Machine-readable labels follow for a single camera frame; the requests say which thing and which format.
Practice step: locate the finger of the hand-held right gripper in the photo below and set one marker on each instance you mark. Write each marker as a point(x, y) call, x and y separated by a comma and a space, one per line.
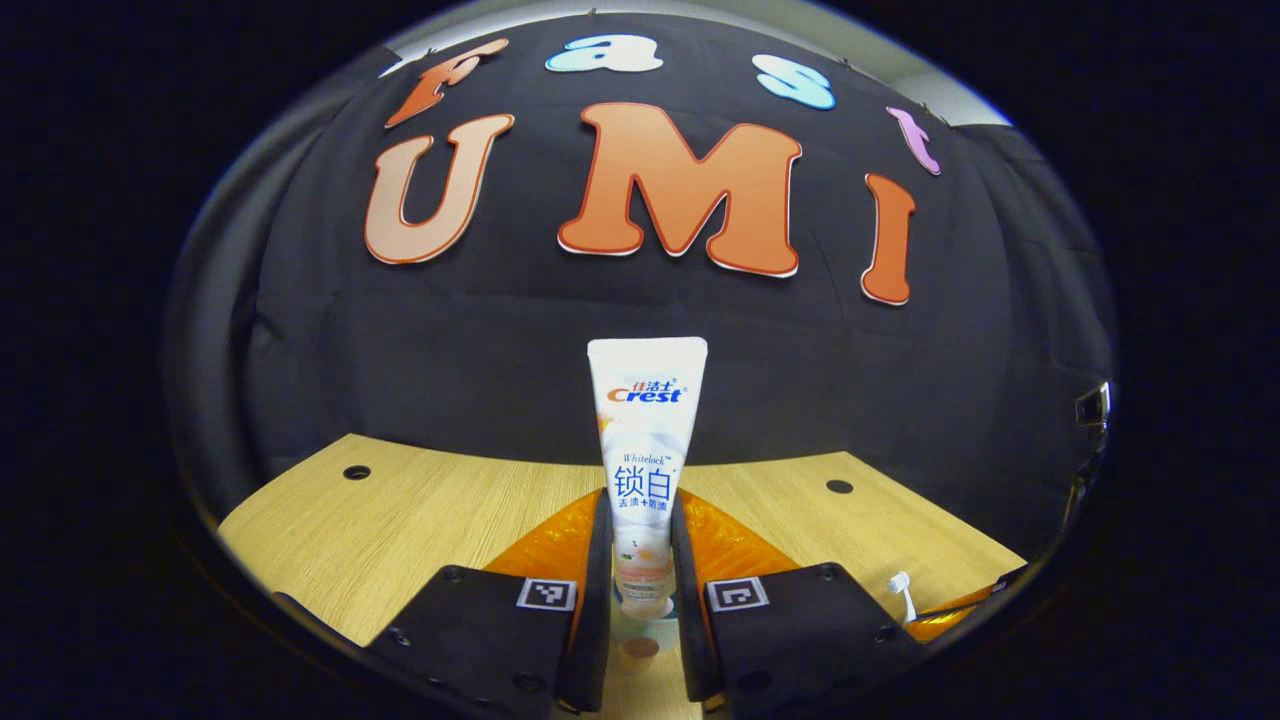
point(960, 612)

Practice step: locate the white toothbrush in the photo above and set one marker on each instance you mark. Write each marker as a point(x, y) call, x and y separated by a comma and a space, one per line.
point(901, 582)

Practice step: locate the white toothpaste tube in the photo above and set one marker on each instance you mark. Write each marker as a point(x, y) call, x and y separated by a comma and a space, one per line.
point(647, 450)

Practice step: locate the wooden desktop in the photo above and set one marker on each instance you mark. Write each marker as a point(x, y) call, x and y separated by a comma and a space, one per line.
point(420, 520)

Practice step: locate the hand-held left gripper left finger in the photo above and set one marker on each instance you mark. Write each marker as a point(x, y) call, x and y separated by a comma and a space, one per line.
point(597, 620)

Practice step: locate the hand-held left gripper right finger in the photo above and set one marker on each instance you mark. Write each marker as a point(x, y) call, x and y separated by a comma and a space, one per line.
point(690, 640)

